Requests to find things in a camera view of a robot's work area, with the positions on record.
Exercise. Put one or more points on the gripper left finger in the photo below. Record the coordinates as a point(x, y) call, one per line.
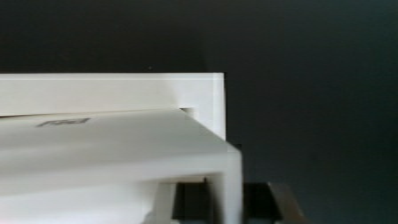
point(193, 204)

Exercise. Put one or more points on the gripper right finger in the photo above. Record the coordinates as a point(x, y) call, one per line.
point(271, 204)

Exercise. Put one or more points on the white drawer cabinet box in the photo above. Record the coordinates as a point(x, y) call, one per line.
point(88, 162)

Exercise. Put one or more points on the white L-shaped fence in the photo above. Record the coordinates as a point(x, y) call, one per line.
point(58, 93)

